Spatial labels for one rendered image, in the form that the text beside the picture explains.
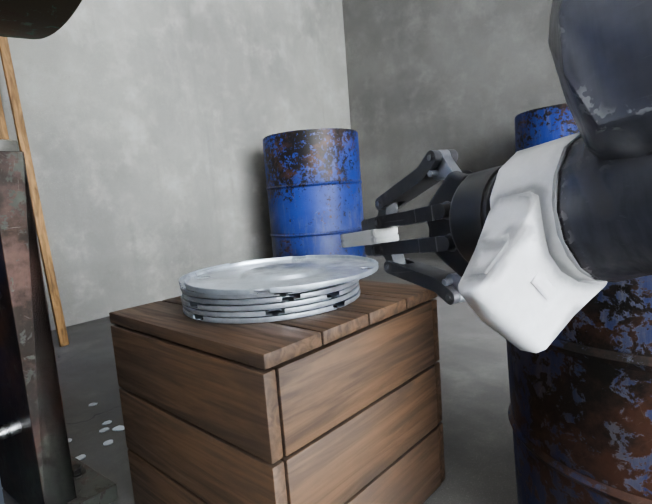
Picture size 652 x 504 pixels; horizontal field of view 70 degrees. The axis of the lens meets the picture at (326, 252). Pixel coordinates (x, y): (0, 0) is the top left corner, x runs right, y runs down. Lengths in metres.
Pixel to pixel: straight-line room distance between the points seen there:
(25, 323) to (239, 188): 2.30
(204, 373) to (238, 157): 2.52
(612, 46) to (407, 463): 0.67
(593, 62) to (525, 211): 0.08
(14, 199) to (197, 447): 0.47
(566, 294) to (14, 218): 0.77
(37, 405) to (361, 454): 0.53
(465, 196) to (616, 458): 0.40
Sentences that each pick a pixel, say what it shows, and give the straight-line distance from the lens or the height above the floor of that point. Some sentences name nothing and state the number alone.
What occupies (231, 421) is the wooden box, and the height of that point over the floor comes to 0.25.
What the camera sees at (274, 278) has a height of 0.41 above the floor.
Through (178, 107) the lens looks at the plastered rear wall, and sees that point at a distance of 2.86.
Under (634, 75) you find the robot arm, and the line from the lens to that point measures 0.24.
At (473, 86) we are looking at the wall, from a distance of 3.61.
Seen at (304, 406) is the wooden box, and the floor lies 0.27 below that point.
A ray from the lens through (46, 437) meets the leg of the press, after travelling 0.94.
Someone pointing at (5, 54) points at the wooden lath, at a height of 1.15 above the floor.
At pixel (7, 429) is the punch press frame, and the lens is 0.97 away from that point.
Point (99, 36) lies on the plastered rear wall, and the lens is 2.72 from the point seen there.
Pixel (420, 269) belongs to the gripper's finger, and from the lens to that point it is 0.42.
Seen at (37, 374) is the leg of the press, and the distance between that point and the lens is 0.90.
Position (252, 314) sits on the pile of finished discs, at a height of 0.36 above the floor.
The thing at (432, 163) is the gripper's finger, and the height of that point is 0.53.
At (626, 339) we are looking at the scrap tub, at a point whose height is 0.34.
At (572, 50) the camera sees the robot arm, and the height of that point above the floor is 0.57.
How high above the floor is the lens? 0.52
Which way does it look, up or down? 7 degrees down
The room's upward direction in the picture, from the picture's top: 4 degrees counter-clockwise
